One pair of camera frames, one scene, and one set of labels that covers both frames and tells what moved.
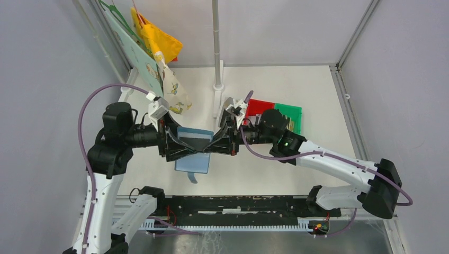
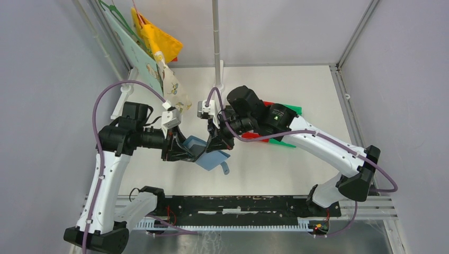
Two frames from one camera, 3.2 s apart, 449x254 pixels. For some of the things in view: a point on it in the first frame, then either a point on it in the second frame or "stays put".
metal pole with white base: (218, 87) stays put
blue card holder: (197, 162) to (211, 159)
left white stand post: (132, 75) stays put
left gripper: (165, 122) stays put
